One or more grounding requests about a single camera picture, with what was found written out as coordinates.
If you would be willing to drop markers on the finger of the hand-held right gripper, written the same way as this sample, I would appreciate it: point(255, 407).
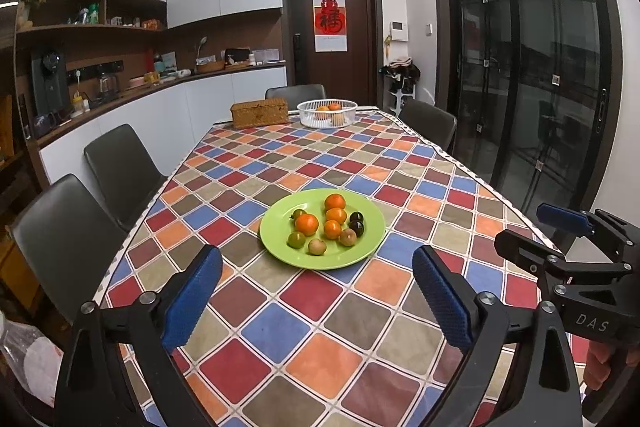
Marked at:
point(525, 249)
point(562, 217)

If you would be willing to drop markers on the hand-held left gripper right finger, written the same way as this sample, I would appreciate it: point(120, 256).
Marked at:
point(442, 302)

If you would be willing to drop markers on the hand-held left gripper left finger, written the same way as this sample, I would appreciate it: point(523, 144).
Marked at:
point(192, 302)

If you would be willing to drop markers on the dark plum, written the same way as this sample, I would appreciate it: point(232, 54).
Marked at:
point(356, 227)
point(355, 216)

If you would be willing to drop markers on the brown kiwi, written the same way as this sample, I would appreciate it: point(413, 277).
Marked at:
point(316, 247)
point(347, 237)

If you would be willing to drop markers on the green tomato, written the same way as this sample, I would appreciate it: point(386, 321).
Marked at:
point(296, 239)
point(299, 214)

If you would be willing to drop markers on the green plate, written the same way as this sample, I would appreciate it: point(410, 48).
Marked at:
point(320, 262)

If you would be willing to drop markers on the person's right hand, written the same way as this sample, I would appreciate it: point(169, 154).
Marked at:
point(597, 367)

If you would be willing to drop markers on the checked colourful tablecloth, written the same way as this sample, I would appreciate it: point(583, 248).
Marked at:
point(300, 332)

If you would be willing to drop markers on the black glass sliding doors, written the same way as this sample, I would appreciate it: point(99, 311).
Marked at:
point(540, 82)

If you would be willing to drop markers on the dark leather chair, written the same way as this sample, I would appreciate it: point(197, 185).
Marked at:
point(427, 124)
point(122, 172)
point(65, 237)
point(295, 91)

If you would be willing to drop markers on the clear plastic bag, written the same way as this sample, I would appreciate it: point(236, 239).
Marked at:
point(30, 357)

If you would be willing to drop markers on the white small rack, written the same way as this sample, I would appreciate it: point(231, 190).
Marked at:
point(400, 99)

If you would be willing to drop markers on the wicker box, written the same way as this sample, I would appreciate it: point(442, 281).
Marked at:
point(259, 113)

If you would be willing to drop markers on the white lower cabinet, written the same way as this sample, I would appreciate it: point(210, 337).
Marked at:
point(200, 102)

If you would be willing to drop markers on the yellow fruit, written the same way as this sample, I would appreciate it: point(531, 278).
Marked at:
point(339, 119)

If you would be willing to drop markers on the pile of dark clothes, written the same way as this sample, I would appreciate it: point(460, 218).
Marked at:
point(402, 72)

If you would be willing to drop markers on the white plastic basket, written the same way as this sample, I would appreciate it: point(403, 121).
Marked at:
point(310, 119)

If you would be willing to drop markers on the yellow baby bottle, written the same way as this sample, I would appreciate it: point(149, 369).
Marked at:
point(78, 103)

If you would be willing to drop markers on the glass kettle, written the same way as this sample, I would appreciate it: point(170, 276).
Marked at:
point(108, 84)

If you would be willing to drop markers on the wicker tray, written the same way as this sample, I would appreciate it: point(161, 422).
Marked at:
point(210, 67)

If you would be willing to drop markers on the teal cup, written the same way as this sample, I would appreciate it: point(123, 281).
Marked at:
point(159, 68)

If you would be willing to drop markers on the black bag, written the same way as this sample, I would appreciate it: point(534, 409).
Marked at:
point(237, 56)

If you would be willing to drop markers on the white desk lamp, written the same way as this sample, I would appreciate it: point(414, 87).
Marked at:
point(201, 49)

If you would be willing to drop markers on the white card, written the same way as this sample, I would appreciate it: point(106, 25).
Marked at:
point(267, 56)

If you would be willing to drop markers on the black water dispenser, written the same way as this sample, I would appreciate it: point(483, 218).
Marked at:
point(49, 82)

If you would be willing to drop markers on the dark brown door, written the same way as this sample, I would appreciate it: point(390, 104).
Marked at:
point(360, 32)

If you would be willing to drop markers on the orange packet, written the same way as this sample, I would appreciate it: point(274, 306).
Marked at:
point(152, 24)

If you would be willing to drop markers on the red and white door poster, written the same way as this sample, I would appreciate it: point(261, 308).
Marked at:
point(330, 22)

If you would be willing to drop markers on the green bottles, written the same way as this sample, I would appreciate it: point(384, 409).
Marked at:
point(89, 14)

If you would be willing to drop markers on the photo frame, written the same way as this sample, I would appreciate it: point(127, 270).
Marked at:
point(169, 63)

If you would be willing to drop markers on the hanging wall ornament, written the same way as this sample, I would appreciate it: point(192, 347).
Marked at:
point(387, 47)

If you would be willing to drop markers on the white wall intercom panel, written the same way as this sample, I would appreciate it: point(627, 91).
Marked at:
point(398, 31)

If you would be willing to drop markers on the black socket rail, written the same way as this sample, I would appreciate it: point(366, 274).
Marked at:
point(95, 70)

